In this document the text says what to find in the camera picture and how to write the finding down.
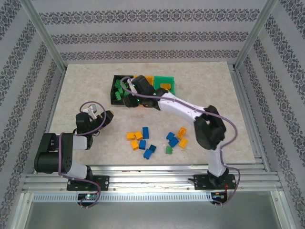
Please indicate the green lego brick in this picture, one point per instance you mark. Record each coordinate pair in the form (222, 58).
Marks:
(120, 90)
(169, 149)
(118, 96)
(117, 83)

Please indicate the blue lego brick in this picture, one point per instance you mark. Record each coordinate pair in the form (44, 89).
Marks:
(142, 144)
(147, 154)
(170, 135)
(173, 142)
(145, 132)
(152, 148)

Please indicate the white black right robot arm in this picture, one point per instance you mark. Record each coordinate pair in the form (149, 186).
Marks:
(176, 107)

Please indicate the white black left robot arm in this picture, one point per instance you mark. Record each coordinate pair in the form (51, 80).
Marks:
(78, 143)

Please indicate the black plastic bin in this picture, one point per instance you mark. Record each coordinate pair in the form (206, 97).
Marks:
(114, 102)

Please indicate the green plastic bin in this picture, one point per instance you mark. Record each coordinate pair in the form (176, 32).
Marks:
(157, 82)

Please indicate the small circuit board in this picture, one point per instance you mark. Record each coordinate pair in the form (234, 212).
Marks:
(88, 197)
(219, 196)

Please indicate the grey metal panel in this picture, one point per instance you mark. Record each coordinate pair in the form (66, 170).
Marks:
(152, 214)

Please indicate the aluminium side rail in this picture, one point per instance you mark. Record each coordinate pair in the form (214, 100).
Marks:
(51, 114)
(252, 119)

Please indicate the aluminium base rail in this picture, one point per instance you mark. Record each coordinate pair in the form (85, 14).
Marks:
(152, 181)

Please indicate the aluminium frame post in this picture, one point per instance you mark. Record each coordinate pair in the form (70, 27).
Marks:
(256, 35)
(43, 35)

